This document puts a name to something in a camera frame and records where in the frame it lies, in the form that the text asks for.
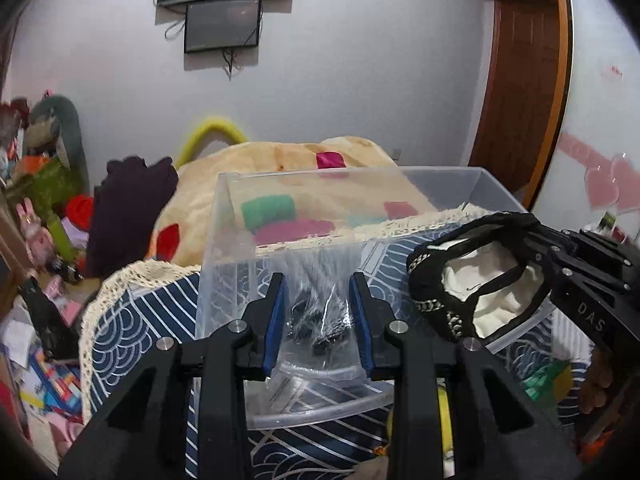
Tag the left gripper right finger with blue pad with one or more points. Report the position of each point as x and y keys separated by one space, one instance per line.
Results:
x=498 y=432

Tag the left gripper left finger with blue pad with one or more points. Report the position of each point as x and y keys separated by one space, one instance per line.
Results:
x=140 y=431

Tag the clear plastic storage box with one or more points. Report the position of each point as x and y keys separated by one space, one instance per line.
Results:
x=317 y=228

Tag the green knitted cloth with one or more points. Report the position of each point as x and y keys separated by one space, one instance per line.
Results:
x=551 y=383

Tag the yellow round soft ball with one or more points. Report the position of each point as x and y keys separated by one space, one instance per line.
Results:
x=445 y=426

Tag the person's right hand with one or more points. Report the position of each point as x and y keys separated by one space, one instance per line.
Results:
x=603 y=373

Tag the pink heart sticker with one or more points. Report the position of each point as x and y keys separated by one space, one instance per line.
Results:
x=601 y=188

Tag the colourful block puzzle tray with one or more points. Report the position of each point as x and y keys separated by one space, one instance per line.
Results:
x=61 y=381

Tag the white wardrobe door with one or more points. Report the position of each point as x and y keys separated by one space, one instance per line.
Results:
x=600 y=127

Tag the blue white patterned tablecloth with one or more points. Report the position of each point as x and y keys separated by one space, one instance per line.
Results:
x=150 y=334

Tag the brown wooden door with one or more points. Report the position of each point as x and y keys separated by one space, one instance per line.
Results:
x=525 y=95

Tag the pink plush rabbit toy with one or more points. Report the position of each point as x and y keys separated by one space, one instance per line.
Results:
x=38 y=240

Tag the red plush item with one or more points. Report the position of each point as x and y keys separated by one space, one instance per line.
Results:
x=79 y=210

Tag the green storage box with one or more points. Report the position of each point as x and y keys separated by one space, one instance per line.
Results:
x=48 y=189

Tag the yellow foam arch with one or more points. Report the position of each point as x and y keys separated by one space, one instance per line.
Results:
x=211 y=128

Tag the grey plush dinosaur toy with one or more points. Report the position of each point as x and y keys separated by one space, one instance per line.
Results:
x=54 y=129

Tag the small black wall monitor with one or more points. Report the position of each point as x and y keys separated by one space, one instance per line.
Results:
x=222 y=25

